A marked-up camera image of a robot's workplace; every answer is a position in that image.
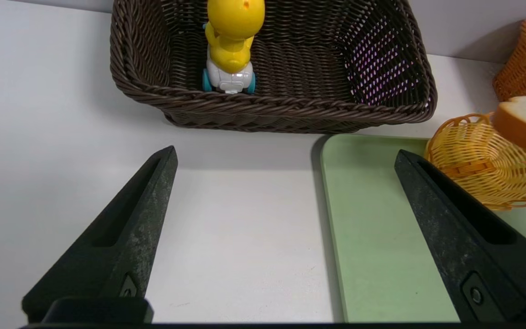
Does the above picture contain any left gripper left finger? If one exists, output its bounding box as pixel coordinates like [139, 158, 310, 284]
[21, 145, 178, 323]

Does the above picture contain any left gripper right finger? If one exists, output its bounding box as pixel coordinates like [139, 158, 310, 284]
[394, 149, 526, 326]

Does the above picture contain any yellow chick toy car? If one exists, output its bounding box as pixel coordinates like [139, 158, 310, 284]
[202, 0, 266, 95]

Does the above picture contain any small yellow wicker basket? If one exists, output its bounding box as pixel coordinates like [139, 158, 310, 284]
[424, 113, 526, 211]

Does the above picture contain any dark brown wicker basket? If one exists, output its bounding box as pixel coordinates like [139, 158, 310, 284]
[109, 0, 438, 134]

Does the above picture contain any light green plastic tray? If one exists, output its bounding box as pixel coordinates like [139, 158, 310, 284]
[320, 133, 526, 323]

